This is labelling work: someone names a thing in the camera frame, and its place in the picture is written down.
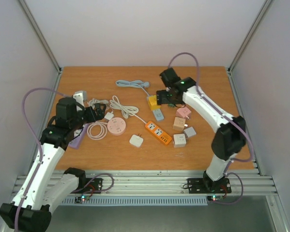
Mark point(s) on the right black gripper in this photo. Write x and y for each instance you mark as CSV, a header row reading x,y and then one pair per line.
x,y
160,97

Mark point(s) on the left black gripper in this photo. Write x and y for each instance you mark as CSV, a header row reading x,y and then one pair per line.
x,y
93,118

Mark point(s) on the pink cube adapter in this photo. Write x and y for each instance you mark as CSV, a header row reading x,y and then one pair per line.
x,y
183,112

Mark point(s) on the yellow cube socket adapter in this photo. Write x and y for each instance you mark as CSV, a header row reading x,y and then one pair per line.
x,y
152,102

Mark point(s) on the blue power strip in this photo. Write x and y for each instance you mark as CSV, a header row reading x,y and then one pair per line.
x,y
142,85

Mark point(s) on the tan cube adapter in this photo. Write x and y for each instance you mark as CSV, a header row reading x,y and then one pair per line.
x,y
179,124

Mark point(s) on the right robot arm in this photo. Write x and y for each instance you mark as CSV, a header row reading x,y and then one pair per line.
x,y
229,138

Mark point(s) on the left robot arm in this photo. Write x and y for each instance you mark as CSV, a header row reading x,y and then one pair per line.
x,y
32,208

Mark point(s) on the white flat plug adapter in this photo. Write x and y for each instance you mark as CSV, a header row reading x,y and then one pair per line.
x,y
136,140

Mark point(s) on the green cube adapter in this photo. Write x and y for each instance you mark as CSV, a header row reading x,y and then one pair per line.
x,y
171,105

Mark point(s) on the pink round power strip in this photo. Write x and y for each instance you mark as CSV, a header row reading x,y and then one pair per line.
x,y
116,126

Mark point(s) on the purple power strip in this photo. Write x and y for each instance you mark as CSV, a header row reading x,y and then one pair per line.
x,y
78,137

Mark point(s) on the grey cube adapter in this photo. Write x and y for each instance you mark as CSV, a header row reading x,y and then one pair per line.
x,y
189,132

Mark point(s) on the orange power strip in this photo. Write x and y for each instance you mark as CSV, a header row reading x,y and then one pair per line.
x,y
158,133

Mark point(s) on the white cube socket adapter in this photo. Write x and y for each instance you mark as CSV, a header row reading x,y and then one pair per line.
x,y
179,140

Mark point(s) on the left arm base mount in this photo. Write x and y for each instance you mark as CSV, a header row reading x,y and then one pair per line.
x,y
94,186

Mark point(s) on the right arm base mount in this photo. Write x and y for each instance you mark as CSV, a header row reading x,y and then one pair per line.
x,y
196,186

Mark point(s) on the blue cable tray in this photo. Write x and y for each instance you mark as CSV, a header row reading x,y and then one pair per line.
x,y
104,201

